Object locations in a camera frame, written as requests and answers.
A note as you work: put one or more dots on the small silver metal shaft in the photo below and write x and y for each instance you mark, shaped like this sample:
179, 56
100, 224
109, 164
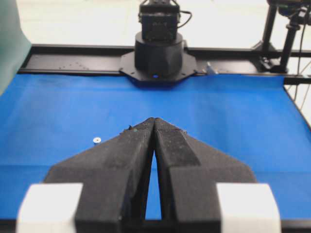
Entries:
96, 140

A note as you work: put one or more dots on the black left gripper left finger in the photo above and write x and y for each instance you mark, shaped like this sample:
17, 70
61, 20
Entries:
92, 191

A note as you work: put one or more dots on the black camera stand post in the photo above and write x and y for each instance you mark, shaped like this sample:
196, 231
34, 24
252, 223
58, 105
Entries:
299, 13

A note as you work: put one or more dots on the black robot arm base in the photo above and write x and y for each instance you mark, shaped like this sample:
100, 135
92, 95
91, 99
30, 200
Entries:
159, 54

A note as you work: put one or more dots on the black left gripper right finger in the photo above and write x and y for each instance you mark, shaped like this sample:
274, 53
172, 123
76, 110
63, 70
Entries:
204, 190

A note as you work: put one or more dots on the black aluminium frame rail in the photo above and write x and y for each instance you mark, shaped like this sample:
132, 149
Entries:
119, 60

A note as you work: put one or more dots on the blue table mat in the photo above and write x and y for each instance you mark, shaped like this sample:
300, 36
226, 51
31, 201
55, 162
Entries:
47, 118

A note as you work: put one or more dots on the green cloth curtain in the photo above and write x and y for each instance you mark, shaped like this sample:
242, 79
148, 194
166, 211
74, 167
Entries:
14, 45

